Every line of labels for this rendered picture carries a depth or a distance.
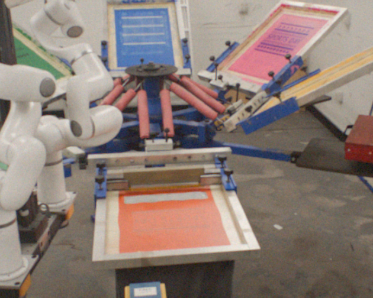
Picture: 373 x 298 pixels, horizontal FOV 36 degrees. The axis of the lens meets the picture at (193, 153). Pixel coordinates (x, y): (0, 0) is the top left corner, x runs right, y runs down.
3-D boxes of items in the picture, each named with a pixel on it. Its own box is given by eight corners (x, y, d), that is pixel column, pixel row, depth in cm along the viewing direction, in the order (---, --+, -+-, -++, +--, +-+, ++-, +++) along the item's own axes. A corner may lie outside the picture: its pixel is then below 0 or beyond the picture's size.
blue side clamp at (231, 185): (236, 200, 248) (237, 185, 245) (225, 201, 247) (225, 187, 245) (224, 173, 275) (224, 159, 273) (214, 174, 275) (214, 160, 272)
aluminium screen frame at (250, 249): (260, 258, 203) (260, 248, 201) (93, 270, 196) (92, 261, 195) (222, 171, 275) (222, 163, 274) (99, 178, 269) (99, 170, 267)
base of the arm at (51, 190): (21, 207, 200) (16, 167, 194) (34, 192, 212) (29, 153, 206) (65, 209, 199) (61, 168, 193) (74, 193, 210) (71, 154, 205)
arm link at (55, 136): (131, 145, 182) (87, 164, 168) (54, 137, 205) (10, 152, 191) (124, 101, 178) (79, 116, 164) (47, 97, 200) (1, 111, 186)
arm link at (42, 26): (86, 51, 168) (49, -7, 170) (56, 77, 172) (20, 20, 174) (100, 52, 176) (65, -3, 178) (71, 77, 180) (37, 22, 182)
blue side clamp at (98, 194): (106, 209, 242) (106, 194, 239) (95, 210, 241) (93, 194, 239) (108, 180, 269) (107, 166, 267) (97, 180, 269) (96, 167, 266)
